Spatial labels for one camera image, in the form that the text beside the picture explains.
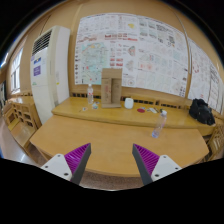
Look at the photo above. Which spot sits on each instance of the clear bottle near cardboard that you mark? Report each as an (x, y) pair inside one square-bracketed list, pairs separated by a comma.
[(90, 94)]

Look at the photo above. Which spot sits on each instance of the right wall poster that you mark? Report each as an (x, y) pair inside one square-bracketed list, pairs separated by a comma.
[(206, 82)]

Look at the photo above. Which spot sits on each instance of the red round lid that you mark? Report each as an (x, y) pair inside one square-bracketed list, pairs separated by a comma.
[(140, 110)]

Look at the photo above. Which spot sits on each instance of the black bag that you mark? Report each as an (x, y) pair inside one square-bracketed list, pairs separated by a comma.
[(200, 111)]

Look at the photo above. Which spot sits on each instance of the window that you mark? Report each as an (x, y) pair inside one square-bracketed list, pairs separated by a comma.
[(15, 71)]

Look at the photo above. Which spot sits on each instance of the brown cardboard stand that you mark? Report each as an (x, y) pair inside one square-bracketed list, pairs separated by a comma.
[(111, 88)]

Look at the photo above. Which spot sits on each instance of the wooden bench left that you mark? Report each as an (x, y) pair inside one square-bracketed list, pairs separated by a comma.
[(22, 119)]

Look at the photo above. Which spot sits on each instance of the clear plastic water bottle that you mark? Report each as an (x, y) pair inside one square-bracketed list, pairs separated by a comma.
[(160, 124)]

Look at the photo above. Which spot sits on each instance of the white cup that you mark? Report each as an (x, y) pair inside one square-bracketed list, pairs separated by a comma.
[(129, 102)]

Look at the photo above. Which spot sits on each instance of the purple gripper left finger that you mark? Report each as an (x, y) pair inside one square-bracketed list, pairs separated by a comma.
[(70, 166)]

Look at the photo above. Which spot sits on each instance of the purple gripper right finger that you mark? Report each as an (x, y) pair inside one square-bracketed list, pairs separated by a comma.
[(151, 166)]

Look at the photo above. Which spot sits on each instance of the white standing air conditioner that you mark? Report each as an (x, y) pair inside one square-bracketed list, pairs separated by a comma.
[(49, 70)]

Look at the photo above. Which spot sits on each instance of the large wall poster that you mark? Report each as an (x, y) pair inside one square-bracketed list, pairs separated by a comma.
[(151, 54)]

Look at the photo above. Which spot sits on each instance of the small items on table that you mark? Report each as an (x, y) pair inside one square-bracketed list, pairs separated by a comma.
[(152, 110)]

